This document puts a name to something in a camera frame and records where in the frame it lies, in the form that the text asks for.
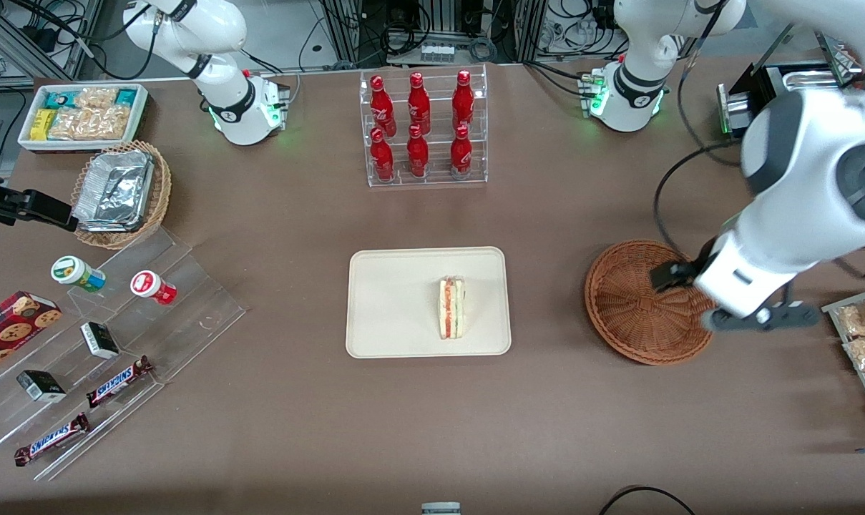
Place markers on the green lidded snack cup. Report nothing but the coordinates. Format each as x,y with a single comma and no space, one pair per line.
74,272

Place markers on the white rectangular snack bin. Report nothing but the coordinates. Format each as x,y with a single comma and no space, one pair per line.
81,145

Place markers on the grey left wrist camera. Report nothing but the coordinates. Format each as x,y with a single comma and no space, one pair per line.
783,317

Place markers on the light tan wicker basket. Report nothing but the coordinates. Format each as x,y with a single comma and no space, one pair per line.
159,193

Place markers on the small black box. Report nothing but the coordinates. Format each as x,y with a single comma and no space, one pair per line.
100,340
41,386

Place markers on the clear acrylic bottle rack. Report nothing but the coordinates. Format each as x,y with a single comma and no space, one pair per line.
439,179

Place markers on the beige plastic tray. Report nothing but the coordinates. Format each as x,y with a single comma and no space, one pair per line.
396,304

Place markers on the clear acrylic stepped display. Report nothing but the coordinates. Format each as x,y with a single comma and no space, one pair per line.
189,322

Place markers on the brown round wicker basket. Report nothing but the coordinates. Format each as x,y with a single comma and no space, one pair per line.
632,307

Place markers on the red cola bottle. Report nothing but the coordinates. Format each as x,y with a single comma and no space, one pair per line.
382,107
461,156
463,104
418,107
382,161
418,157

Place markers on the aluminium equipment rack frame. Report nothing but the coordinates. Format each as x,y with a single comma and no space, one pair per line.
346,28

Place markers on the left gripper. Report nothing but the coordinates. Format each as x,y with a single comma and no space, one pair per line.
684,272

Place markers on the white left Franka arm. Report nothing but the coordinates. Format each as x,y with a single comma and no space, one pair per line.
818,164

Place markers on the black display case appliance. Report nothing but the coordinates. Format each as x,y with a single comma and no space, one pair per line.
768,79

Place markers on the white power strip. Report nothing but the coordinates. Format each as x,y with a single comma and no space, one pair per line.
437,53

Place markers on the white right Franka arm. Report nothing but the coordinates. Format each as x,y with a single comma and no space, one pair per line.
225,107

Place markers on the Snickers chocolate bar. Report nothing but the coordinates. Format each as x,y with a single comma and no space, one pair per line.
117,383
51,440

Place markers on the triangular sandwich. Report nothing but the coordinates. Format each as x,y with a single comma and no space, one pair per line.
451,309

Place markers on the aluminium foil tray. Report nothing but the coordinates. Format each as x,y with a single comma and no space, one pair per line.
114,189

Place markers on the red cookie box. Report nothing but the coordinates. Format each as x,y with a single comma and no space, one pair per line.
10,329

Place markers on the red lidded snack cup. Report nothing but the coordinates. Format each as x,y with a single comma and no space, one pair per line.
149,286

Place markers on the yellow snack pack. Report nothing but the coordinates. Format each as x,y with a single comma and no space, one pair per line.
43,124

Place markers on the teal snack pack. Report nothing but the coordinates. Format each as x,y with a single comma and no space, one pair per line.
60,99
126,97

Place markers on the clear bag of crackers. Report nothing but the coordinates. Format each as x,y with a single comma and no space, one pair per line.
92,123
96,97

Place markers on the aluminium side frame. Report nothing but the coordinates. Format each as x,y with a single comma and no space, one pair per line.
81,36

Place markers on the small grey object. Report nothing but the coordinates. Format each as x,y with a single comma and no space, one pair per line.
441,509

